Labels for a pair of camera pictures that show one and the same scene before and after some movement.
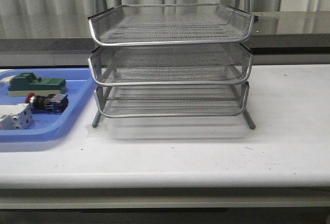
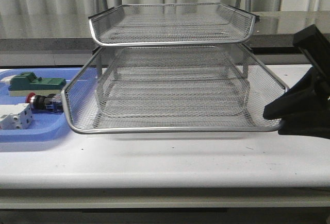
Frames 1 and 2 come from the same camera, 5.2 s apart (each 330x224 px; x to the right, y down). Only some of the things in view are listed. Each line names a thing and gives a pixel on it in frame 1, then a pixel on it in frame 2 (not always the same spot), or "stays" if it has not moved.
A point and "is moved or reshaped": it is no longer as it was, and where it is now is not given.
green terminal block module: x=22 y=84 stays
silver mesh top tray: x=170 y=23 stays
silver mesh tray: x=170 y=64 is moved or reshaped
